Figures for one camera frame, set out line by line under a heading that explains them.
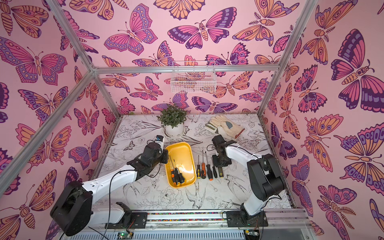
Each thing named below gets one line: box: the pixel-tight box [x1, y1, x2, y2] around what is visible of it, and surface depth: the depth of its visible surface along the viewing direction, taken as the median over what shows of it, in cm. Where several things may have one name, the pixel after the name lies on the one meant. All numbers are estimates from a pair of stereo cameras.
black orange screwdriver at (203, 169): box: [201, 150, 207, 179], surface depth 89 cm
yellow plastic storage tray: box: [164, 142, 197, 189], surface depth 89 cm
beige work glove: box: [210, 115, 245, 139], surface depth 114 cm
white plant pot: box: [165, 122, 185, 137], surface depth 108 cm
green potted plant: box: [156, 103, 188, 129], surface depth 94 cm
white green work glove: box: [204, 120, 236, 141], surface depth 112 cm
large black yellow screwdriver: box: [218, 166, 224, 179], surface depth 89 cm
